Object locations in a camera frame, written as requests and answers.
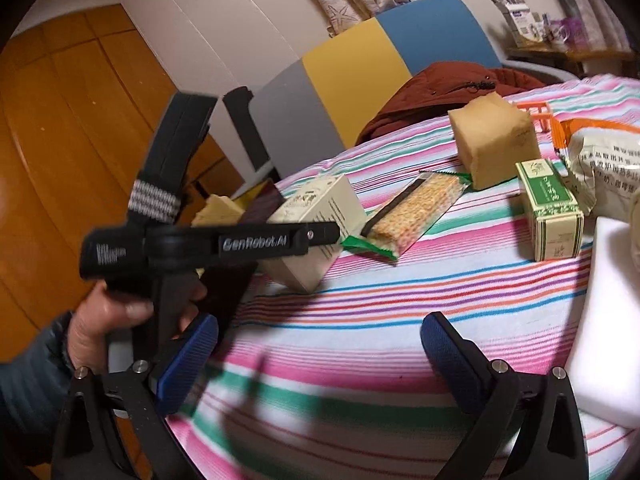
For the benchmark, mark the green cracker packet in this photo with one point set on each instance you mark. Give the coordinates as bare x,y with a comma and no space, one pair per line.
415,210

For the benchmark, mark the person's left forearm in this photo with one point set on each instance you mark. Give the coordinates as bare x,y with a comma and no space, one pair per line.
30,390

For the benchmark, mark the brown jacket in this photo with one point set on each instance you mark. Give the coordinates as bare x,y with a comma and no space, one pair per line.
430,95

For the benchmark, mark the large yellow sponge block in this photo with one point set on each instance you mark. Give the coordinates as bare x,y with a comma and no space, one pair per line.
495,140

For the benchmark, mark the purple mug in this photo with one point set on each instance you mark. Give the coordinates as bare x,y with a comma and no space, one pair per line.
572,32

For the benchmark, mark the dark brown container box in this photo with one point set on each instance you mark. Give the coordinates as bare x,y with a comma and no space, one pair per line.
225,295

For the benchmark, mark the cream tea box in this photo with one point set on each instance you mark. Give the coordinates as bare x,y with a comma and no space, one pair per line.
325,205

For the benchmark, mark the orange plastic rack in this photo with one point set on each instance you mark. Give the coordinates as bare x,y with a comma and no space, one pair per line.
537,112

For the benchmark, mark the person's left hand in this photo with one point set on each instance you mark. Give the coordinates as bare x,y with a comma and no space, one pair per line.
90,330

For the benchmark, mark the white blue carton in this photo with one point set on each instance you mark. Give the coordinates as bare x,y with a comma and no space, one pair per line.
517,22

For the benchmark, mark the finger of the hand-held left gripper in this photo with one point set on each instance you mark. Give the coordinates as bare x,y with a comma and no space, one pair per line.
317,236

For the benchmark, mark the grey yellow blue chair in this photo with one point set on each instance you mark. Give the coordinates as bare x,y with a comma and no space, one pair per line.
350,75

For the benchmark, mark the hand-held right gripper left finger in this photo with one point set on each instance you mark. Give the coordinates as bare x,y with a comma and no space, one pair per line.
187,360

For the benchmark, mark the orange white snack bag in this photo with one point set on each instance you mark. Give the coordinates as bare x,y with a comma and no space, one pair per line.
605,165

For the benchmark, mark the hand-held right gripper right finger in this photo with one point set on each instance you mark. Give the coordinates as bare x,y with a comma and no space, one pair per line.
447,355

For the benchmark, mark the green tea box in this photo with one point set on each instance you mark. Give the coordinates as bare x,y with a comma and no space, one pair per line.
550,205

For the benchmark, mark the white foam block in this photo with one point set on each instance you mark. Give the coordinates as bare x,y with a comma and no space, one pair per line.
610,320

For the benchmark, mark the cluttered side table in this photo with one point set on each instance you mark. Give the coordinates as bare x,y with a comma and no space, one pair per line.
575,57

